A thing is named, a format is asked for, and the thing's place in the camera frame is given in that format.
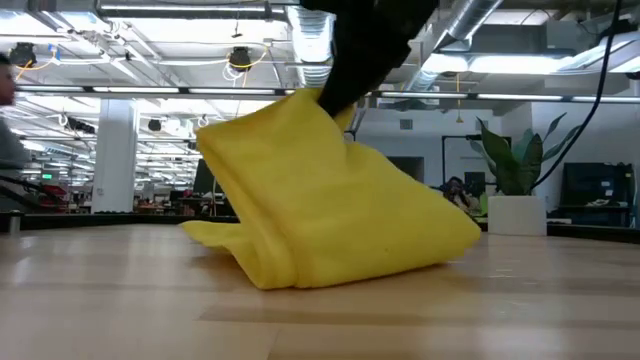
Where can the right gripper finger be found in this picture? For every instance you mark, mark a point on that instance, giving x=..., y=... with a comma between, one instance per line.
x=340, y=82
x=372, y=72

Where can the yellow microfiber towel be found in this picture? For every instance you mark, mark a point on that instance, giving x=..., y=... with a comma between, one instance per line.
x=325, y=210

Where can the person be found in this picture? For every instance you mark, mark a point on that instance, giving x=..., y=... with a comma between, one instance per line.
x=457, y=192
x=7, y=150

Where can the black computer monitor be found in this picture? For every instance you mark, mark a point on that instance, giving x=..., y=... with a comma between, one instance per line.
x=200, y=180

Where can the green plant in white pot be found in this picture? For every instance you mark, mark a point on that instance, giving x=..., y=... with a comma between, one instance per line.
x=517, y=215

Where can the white pillar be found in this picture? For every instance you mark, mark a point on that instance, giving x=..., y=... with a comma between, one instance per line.
x=114, y=160

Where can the black equipment cabinet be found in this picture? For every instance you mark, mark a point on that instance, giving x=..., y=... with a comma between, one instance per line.
x=590, y=185

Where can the red machine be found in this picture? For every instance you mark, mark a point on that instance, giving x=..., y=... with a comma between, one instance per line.
x=52, y=192

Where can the silver ceiling duct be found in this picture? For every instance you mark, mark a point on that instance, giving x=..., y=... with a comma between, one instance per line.
x=310, y=50
x=472, y=15

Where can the black ceiling camera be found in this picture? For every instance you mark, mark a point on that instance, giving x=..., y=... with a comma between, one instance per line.
x=154, y=125
x=22, y=55
x=240, y=59

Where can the black metal frame stand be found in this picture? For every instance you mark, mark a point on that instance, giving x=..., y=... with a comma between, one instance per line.
x=457, y=136

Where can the black aluminium table frame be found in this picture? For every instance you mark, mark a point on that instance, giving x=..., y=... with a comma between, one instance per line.
x=100, y=219

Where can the small grey post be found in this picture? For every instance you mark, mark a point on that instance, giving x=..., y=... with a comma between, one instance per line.
x=15, y=222

